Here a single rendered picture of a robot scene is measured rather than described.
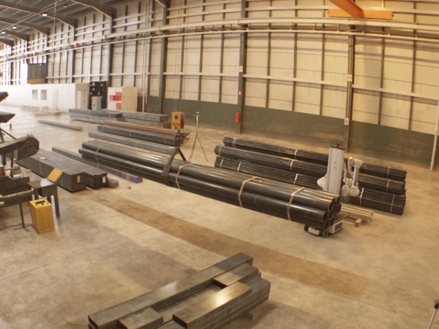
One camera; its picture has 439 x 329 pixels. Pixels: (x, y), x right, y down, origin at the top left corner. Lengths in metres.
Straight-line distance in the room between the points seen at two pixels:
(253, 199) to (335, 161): 2.63
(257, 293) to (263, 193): 1.56
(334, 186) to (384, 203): 2.17
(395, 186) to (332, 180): 2.34
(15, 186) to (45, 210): 2.03
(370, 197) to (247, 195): 4.67
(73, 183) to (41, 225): 2.64
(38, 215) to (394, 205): 8.14
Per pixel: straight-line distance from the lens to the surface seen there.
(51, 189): 8.10
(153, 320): 4.09
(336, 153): 7.64
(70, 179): 9.74
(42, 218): 7.45
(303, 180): 10.22
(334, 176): 7.73
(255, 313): 4.93
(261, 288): 4.93
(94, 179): 9.98
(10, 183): 9.19
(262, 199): 5.50
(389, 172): 9.97
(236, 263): 5.29
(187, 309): 4.26
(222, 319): 4.52
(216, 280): 4.95
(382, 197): 9.55
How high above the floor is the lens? 3.02
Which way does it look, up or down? 14 degrees down
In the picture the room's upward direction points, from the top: 2 degrees clockwise
